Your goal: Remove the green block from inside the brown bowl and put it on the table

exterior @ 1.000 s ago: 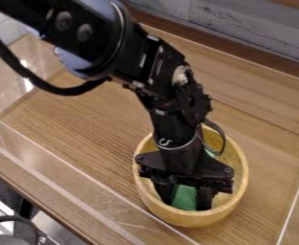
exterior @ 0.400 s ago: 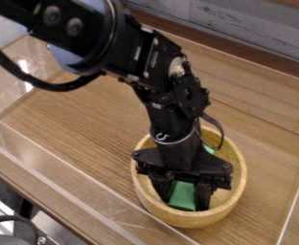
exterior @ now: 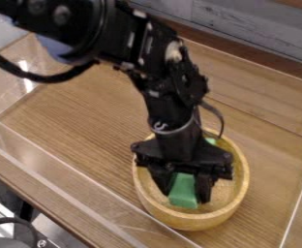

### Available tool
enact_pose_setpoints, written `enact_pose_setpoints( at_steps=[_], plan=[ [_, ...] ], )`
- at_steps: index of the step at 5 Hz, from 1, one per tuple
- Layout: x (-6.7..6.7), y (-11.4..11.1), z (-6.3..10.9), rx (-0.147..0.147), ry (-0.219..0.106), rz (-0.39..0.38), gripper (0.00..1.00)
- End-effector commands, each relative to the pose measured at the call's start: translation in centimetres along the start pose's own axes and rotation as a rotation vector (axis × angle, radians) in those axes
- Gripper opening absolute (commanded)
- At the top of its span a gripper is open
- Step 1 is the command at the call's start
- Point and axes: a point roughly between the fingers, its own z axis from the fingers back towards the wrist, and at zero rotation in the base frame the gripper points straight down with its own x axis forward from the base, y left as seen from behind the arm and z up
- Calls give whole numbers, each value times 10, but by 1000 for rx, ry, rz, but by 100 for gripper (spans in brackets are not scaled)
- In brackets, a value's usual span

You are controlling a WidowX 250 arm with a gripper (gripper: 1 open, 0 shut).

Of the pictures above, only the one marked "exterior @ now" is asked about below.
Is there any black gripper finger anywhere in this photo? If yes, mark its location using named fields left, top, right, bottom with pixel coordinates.
left=194, top=173, right=213, bottom=204
left=149, top=166, right=177, bottom=196

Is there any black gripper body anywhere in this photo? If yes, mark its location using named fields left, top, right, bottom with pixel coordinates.
left=130, top=126, right=234, bottom=180

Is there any green rectangular block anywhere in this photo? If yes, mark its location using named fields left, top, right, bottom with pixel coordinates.
left=168, top=138, right=218, bottom=209

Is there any brown wooden bowl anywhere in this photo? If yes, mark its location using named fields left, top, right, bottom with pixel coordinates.
left=132, top=137, right=250, bottom=232

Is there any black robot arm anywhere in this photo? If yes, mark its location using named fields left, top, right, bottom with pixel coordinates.
left=0, top=0, right=233, bottom=203

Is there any clear acrylic tray wall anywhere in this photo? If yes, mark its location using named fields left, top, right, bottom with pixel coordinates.
left=0, top=9, right=302, bottom=248

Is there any black cable bottom left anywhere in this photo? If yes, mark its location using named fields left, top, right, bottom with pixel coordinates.
left=0, top=216, right=40, bottom=248

